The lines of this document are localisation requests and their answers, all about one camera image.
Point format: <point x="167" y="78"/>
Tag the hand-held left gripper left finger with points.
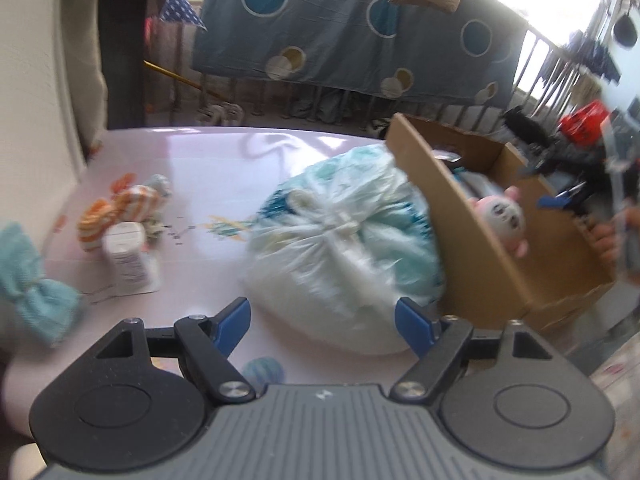
<point x="232" y="327"/>

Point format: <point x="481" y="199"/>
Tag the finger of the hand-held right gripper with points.
<point x="555" y="201"/>

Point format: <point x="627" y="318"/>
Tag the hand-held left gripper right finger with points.
<point x="412" y="327"/>

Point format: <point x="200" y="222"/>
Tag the pink plush toy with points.
<point x="500" y="217"/>

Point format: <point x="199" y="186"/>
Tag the cardboard box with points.
<point x="460" y="240"/>

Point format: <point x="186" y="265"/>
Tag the white plastic bag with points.
<point x="340" y="240"/>

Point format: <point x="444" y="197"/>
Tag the orange striped knit toy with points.
<point x="125" y="205"/>

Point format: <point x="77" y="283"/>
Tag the person's right hand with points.
<point x="610" y="240"/>

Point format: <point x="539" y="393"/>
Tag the red plastic bag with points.
<point x="582" y="122"/>

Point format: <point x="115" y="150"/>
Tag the blue striped ball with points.
<point x="264" y="371"/>

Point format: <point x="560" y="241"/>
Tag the dark hanging clothes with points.
<point x="595" y="57"/>

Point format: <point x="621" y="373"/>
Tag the white bottle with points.
<point x="127" y="255"/>

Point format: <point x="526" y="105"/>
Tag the pale blue knit toy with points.
<point x="161" y="186"/>

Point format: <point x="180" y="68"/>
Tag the yellow stick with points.
<point x="185" y="82"/>

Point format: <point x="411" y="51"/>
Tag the blue bedsheet with circles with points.
<point x="340" y="20"/>

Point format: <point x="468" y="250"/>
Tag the dark grey panel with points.
<point x="122" y="60"/>

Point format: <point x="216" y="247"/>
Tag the beige fabric cover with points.
<point x="92" y="60"/>

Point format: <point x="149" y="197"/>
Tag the blue cloth with white stars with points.
<point x="182" y="5"/>

